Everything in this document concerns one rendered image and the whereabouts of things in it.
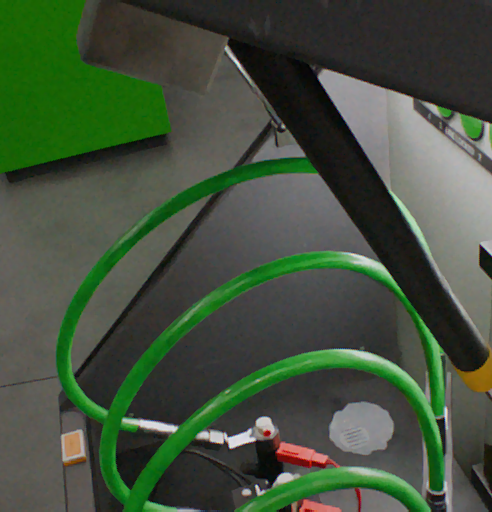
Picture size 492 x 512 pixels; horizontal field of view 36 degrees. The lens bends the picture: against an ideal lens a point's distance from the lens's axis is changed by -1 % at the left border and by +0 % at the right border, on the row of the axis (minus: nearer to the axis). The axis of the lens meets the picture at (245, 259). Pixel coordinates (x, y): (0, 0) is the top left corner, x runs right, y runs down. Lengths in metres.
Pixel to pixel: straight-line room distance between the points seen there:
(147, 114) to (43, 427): 2.00
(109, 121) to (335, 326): 2.99
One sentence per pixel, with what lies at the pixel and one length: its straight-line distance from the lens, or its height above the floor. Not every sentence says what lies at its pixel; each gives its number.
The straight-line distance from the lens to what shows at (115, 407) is 0.64.
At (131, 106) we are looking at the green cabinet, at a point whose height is 0.27.
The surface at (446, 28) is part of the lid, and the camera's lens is 0.22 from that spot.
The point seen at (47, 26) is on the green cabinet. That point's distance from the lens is 3.88.
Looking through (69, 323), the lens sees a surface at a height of 1.32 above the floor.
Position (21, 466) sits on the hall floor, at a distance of 2.50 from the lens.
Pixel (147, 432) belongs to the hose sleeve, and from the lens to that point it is 0.78.
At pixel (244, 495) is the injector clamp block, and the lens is 0.94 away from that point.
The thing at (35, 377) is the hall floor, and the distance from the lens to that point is 2.79.
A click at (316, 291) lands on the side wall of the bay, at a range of 1.13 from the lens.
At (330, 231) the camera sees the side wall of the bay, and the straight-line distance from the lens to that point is 1.08.
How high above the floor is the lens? 1.72
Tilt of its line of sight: 34 degrees down
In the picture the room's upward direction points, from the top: 10 degrees counter-clockwise
